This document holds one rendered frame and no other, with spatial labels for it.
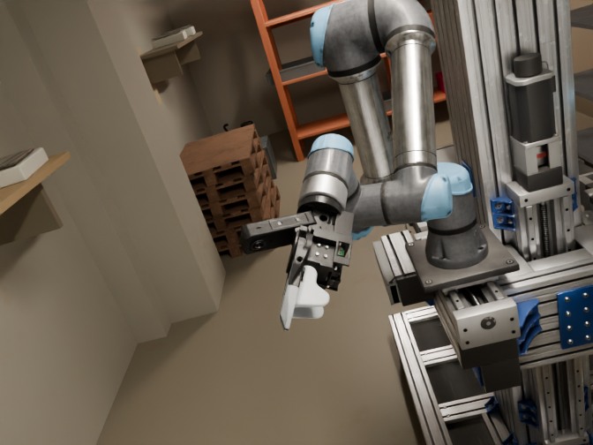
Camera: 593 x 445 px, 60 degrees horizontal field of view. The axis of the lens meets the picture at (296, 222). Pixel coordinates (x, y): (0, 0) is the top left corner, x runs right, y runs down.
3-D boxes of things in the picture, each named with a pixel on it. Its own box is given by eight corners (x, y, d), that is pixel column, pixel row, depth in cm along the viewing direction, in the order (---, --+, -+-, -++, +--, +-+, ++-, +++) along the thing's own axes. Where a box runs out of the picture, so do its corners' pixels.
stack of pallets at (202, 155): (211, 214, 533) (183, 143, 501) (281, 194, 526) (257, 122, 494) (192, 269, 429) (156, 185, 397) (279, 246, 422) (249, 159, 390)
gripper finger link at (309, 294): (326, 327, 64) (335, 267, 70) (281, 315, 64) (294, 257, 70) (321, 338, 67) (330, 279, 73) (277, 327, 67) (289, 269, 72)
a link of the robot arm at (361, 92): (424, 232, 123) (370, -2, 96) (364, 238, 129) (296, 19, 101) (427, 205, 132) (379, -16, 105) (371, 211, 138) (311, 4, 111)
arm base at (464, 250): (420, 245, 136) (413, 213, 132) (476, 231, 135) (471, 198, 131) (434, 275, 123) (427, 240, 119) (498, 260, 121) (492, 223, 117)
